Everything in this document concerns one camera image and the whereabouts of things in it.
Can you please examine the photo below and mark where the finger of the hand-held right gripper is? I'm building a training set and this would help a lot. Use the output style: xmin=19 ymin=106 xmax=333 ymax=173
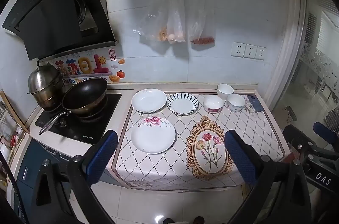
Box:
xmin=313 ymin=122 xmax=339 ymax=147
xmin=283 ymin=124 xmax=316 ymax=153

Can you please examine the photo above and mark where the stainless steel steamer pot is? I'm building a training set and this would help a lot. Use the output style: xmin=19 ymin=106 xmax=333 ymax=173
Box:
xmin=26 ymin=62 xmax=66 ymax=111

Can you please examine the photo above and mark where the white bowl with small flowers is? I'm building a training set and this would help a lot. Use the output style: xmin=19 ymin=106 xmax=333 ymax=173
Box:
xmin=227 ymin=93 xmax=246 ymax=113

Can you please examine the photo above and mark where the colourful wall sticker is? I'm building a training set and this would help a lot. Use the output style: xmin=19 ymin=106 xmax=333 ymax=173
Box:
xmin=46 ymin=49 xmax=126 ymax=84

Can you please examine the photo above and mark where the plain white plate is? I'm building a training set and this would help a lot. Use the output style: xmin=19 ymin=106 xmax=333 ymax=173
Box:
xmin=132 ymin=88 xmax=167 ymax=113

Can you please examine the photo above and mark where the white plate with pink flowers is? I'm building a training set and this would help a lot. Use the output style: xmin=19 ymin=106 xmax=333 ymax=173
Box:
xmin=131 ymin=116 xmax=176 ymax=154

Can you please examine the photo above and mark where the clear plastic bag with orange food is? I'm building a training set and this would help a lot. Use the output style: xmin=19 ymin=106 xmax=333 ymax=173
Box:
xmin=134 ymin=0 xmax=170 ymax=42

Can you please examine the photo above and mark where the clear plastic bag with red food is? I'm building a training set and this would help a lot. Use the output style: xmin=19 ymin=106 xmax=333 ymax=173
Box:
xmin=188 ymin=0 xmax=215 ymax=46

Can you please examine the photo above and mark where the white plate with dark stripes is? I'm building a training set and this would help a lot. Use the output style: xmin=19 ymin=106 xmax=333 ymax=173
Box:
xmin=167 ymin=92 xmax=199 ymax=115

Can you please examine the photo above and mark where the frosted glass sliding door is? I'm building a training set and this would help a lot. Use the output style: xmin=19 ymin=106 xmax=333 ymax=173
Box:
xmin=275 ymin=0 xmax=339 ymax=134

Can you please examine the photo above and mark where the wooden board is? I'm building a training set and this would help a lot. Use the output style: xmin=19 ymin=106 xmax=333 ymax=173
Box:
xmin=0 ymin=89 xmax=29 ymax=134

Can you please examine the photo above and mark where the black range hood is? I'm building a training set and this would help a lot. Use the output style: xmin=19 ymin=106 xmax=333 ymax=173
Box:
xmin=1 ymin=0 xmax=119 ymax=61

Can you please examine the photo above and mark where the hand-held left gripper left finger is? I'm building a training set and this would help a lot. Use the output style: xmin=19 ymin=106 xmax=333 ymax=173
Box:
xmin=26 ymin=129 xmax=119 ymax=224

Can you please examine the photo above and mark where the clear plastic bag with eggs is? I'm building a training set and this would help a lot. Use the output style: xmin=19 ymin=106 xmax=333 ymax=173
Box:
xmin=167 ymin=0 xmax=186 ymax=43

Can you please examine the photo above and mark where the black cable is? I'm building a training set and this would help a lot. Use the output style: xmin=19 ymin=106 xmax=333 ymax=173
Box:
xmin=0 ymin=152 xmax=29 ymax=224

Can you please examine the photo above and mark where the dark blue cabinet door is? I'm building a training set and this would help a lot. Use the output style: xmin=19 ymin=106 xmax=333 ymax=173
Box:
xmin=16 ymin=139 xmax=72 ymax=214

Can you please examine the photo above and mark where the black gas stove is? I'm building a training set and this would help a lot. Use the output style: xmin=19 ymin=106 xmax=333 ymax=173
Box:
xmin=34 ymin=93 xmax=122 ymax=145

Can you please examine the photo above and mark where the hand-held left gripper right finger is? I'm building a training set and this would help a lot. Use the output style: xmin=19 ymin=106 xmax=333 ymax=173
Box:
xmin=224 ymin=129 xmax=313 ymax=224

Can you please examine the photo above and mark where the printed diamond pattern table cloth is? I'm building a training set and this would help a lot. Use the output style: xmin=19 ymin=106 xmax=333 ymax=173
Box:
xmin=113 ymin=89 xmax=288 ymax=191

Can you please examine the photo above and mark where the black wok with metal handle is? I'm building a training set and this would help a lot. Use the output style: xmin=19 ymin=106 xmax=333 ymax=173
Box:
xmin=39 ymin=77 xmax=108 ymax=135

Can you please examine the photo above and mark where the white wall socket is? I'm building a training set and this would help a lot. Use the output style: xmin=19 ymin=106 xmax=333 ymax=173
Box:
xmin=231 ymin=41 xmax=246 ymax=58
xmin=255 ymin=46 xmax=267 ymax=60
xmin=244 ymin=43 xmax=257 ymax=59

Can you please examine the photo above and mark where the blue smartphone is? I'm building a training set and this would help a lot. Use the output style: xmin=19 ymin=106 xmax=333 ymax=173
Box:
xmin=245 ymin=95 xmax=263 ymax=113

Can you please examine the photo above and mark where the white bowl with red flowers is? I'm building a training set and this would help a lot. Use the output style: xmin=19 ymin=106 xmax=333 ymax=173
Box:
xmin=203 ymin=95 xmax=224 ymax=113

